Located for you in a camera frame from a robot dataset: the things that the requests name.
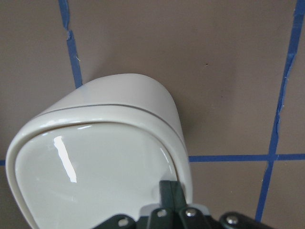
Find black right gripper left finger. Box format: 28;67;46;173
146;180;175;229

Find cream white trash can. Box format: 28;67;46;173
5;73;193;229

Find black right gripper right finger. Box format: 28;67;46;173
171;181;218;229

